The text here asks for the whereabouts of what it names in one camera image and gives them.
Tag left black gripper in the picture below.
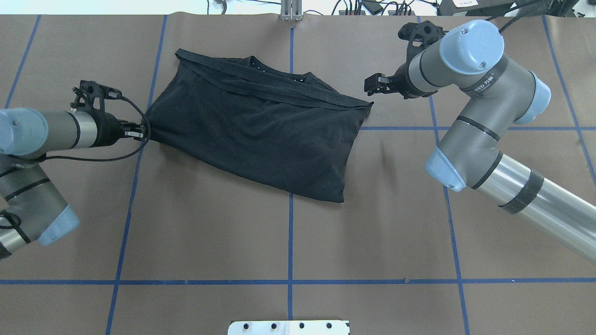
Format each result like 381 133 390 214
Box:
95 114 146 147

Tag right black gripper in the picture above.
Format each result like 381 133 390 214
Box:
364 63 420 99

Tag black graphic t-shirt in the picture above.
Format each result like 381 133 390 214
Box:
147 49 373 203

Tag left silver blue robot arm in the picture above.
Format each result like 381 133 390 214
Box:
0 107 148 259

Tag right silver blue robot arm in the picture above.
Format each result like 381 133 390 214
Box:
364 20 596 262

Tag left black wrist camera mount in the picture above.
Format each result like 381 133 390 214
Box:
70 80 123 114

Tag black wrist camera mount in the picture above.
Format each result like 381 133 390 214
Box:
398 20 447 63
70 80 123 114

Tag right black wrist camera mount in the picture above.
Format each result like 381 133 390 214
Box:
398 20 447 63

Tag aluminium frame post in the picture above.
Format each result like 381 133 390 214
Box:
279 0 304 22

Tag white central pedestal column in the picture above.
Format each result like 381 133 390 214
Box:
227 320 351 335

